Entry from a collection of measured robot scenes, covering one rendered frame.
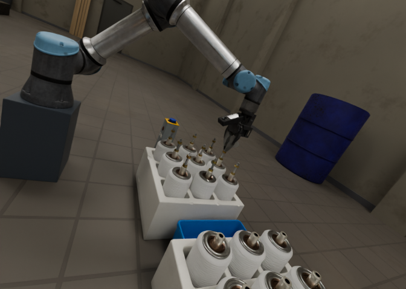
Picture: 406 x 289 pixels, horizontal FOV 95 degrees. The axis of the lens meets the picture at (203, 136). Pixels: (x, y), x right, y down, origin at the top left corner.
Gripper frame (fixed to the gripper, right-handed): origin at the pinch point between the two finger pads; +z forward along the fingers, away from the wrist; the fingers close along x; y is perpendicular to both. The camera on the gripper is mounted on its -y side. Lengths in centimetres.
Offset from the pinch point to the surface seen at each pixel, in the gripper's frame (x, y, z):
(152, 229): -16.5, -30.7, 29.2
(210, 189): -15.3, -12.2, 12.0
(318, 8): 212, 266, -219
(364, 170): 6, 239, -2
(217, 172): -4.3, -1.2, 11.2
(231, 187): -16.1, -2.5, 10.3
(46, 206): 2, -62, 35
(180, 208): -17.2, -23.6, 19.4
